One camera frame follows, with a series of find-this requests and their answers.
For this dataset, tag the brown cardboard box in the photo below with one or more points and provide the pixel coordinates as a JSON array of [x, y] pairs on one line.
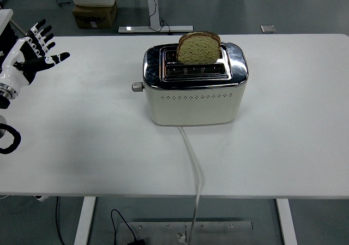
[[94, 15]]

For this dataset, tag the toasted bread slice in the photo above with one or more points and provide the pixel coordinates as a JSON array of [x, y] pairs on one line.
[[197, 51]]

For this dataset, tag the white side table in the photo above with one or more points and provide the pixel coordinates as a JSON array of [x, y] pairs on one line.
[[5, 18]]

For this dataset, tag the white table leg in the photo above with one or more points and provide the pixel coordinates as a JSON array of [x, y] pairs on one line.
[[286, 223], [83, 223]]

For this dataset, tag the white chrome toaster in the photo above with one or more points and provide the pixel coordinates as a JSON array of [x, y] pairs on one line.
[[191, 108]]

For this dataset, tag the grey toaster lever knob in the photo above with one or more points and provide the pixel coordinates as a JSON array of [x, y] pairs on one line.
[[137, 87]]

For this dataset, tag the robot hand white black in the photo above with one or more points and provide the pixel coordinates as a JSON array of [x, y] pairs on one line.
[[16, 76]]

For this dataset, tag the grey floor socket plate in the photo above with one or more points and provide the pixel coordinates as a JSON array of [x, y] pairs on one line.
[[268, 28]]

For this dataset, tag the white power plug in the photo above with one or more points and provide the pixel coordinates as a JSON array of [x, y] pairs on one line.
[[180, 236]]

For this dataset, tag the white desk stand with foot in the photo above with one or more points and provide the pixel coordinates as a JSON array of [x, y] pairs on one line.
[[149, 10]]

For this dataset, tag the black foam block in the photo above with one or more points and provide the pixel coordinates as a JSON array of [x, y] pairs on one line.
[[6, 37]]

